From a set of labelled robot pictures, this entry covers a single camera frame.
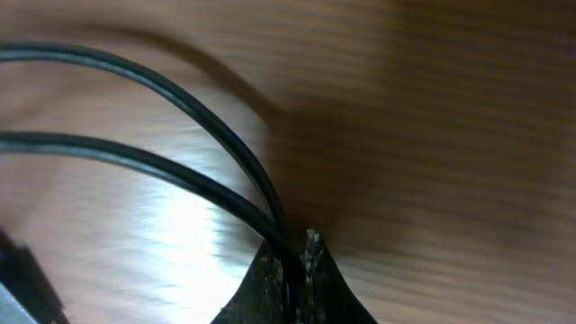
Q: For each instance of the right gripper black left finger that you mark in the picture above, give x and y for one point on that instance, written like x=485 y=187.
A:
x=260 y=298

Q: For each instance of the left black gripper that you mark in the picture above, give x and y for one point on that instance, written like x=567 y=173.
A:
x=27 y=297

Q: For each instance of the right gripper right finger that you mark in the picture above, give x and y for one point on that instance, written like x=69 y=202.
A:
x=327 y=297

